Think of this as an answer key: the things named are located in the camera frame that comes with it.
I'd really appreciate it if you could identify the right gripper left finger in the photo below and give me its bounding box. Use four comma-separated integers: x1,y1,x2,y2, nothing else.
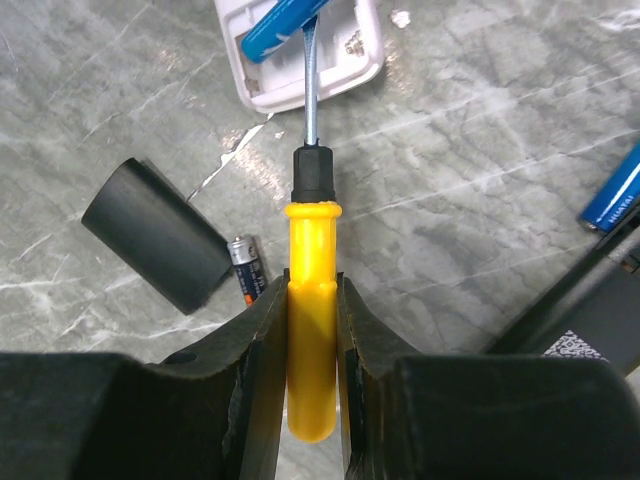
1,276,288,479

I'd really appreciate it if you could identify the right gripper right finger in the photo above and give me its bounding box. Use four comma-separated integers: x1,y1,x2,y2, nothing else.
337,277,639,479

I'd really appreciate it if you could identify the small battery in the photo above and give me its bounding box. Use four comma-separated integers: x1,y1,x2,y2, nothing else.
227,235,268,306

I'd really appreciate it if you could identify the black battery cover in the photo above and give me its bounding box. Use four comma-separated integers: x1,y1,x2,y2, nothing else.
81,158,231,314

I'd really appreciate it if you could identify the black remote control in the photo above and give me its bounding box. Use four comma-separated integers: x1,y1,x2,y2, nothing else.
485,207,639,375

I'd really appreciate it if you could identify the blue battery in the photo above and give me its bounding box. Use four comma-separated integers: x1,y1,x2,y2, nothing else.
241,0,328,64
580,145,639,233

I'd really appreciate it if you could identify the white red remote control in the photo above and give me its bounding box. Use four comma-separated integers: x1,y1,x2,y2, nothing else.
214,1,384,114

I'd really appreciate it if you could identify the blue battery in remote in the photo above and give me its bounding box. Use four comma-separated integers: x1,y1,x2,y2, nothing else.
241,0,328,64

